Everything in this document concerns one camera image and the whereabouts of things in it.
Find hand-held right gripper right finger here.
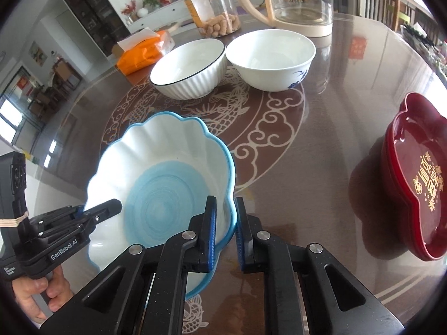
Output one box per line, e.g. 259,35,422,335
235,197,406,335

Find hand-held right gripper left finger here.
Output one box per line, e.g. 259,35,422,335
40,195,219,335

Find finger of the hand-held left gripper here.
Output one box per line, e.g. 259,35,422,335
38,198,123,241
30,205,85,229

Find blue white scalloped bowl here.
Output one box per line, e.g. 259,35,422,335
84,112,239,300

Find red flower-shaped plate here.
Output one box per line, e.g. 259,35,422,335
381,136,447,262
386,92,447,252
383,126,447,257

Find white ribbed bowl dark rim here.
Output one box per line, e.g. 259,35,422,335
150,38,227,100

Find white bowl blue floral print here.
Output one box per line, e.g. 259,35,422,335
225,30,317,92

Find person's left hand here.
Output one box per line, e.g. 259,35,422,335
12,263,75,323

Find wooden dining chairs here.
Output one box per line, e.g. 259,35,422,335
27,59,84,121

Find orange tissue pack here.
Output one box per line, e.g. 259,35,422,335
116,30,176,75

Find round wooden board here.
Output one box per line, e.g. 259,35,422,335
154,21,180,33

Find dark glass display cabinet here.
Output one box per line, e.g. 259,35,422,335
56,0,131,58

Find red flowers in vase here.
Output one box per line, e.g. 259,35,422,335
122,0,138,25

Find white television cabinet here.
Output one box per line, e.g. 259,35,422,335
126,0,266,36

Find clear plastic jar of peanuts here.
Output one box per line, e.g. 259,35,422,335
178,0,241,38

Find glass electric kettle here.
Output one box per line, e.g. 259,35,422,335
233,0,334,38

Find framed wall picture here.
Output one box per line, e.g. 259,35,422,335
28,41,47,67

